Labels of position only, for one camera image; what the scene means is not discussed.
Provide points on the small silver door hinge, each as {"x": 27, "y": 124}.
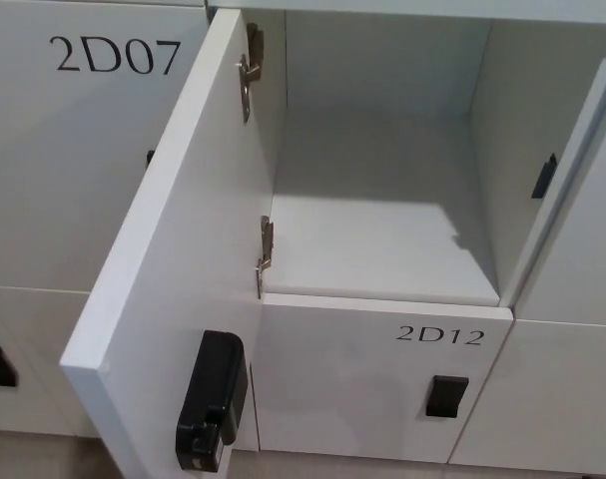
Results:
{"x": 264, "y": 252}

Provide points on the white door marked 2D12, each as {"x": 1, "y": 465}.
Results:
{"x": 357, "y": 389}

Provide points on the large silver door hinge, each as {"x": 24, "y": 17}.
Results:
{"x": 250, "y": 75}

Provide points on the white door marked 2D07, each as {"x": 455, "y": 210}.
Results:
{"x": 58, "y": 149}

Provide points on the white narrow locker door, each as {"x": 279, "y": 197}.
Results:
{"x": 582, "y": 199}

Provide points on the black electronic lock box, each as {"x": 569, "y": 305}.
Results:
{"x": 212, "y": 399}

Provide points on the black strike plate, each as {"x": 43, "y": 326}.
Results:
{"x": 543, "y": 176}

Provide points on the white locker cabinet frame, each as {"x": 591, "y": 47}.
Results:
{"x": 382, "y": 174}

